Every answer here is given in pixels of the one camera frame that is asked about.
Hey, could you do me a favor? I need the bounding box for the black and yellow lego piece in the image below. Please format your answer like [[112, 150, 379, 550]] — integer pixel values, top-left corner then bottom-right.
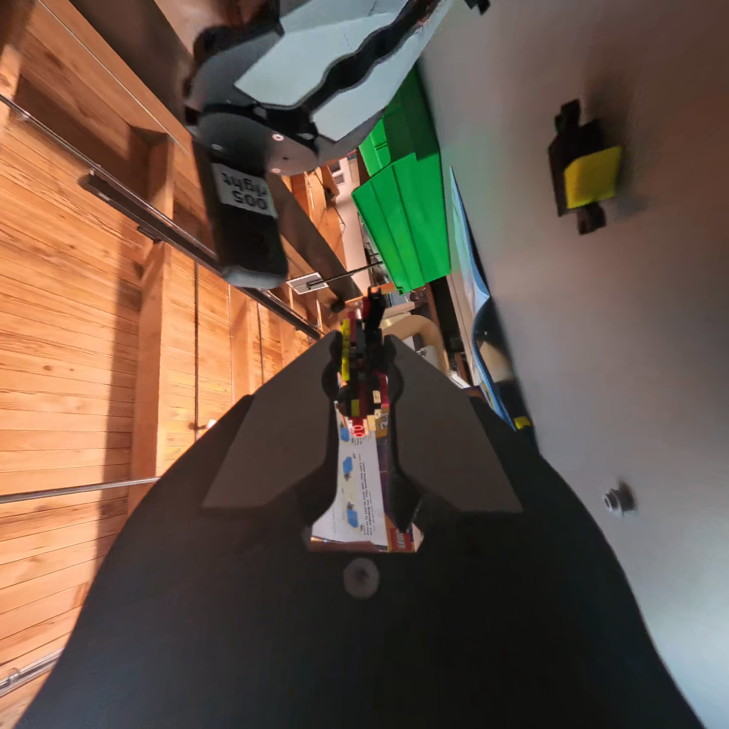
[[547, 99, 625, 236]]

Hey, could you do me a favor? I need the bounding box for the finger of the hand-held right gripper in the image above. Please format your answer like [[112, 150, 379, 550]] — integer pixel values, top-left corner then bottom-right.
[[311, 0, 458, 142], [234, 0, 427, 109]]

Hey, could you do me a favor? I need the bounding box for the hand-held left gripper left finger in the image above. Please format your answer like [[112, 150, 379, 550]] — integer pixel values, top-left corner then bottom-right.
[[202, 332, 344, 511]]

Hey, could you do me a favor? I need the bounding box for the black ceiling rail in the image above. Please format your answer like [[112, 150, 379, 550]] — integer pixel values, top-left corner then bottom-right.
[[79, 171, 327, 338]]

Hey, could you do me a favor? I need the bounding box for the beige wooden chair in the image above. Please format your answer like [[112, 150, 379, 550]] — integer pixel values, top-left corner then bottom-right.
[[380, 313, 452, 378]]

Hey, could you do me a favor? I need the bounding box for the small grey lego piece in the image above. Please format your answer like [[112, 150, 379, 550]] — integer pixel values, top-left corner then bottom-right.
[[602, 482, 637, 517]]

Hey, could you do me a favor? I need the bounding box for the red black yellow lego model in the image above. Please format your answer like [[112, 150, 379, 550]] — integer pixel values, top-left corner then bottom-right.
[[333, 286, 401, 440]]

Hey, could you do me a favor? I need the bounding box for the metal threaded rod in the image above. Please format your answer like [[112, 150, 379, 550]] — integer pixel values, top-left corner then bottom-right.
[[0, 476, 161, 505]]

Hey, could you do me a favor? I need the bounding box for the green plastic bin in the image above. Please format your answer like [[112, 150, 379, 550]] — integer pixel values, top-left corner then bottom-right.
[[358, 68, 440, 178], [351, 153, 454, 295]]

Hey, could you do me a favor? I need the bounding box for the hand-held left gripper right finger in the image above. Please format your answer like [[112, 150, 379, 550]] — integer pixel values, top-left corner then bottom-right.
[[382, 335, 525, 529]]

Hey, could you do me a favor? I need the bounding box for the purple lego box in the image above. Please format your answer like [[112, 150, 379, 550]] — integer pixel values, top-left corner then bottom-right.
[[310, 418, 426, 554]]

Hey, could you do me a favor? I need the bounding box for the lego instruction booklet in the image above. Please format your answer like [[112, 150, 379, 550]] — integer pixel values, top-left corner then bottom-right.
[[449, 165, 518, 425]]

